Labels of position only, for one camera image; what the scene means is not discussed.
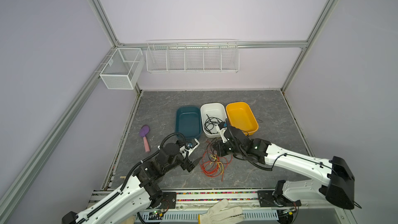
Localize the red yellow black cables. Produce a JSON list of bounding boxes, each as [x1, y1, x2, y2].
[[198, 139, 234, 181]]

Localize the black cable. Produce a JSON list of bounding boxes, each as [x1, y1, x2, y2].
[[203, 114, 225, 135]]

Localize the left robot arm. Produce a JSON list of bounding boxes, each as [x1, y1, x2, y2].
[[61, 133, 200, 224]]

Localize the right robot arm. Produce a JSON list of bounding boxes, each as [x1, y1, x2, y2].
[[213, 123, 358, 210]]

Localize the yellow plastic bin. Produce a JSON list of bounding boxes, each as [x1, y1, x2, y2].
[[226, 102, 259, 135]]

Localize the white plastic bin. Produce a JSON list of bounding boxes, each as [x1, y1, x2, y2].
[[200, 103, 227, 139]]

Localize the purple pink hairbrush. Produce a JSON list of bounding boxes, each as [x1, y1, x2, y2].
[[139, 125, 151, 153]]

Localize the teal plastic bin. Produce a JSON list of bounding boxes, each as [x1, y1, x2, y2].
[[175, 106, 202, 139]]

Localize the white work glove centre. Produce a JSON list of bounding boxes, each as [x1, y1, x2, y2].
[[198, 199, 245, 224]]

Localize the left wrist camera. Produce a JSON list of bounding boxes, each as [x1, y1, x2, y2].
[[181, 139, 200, 157]]

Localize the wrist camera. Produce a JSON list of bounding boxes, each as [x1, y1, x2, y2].
[[181, 139, 200, 157], [217, 122, 228, 143]]

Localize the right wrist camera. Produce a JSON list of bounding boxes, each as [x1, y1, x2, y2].
[[217, 122, 228, 143]]

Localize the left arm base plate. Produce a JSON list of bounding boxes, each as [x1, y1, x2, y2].
[[150, 191, 177, 209]]

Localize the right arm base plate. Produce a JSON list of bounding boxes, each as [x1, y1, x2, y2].
[[257, 190, 302, 207]]

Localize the long white wire basket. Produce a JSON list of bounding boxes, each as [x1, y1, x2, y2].
[[146, 39, 240, 73]]

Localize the white wire mesh box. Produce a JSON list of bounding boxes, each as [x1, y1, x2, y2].
[[99, 48, 145, 90]]

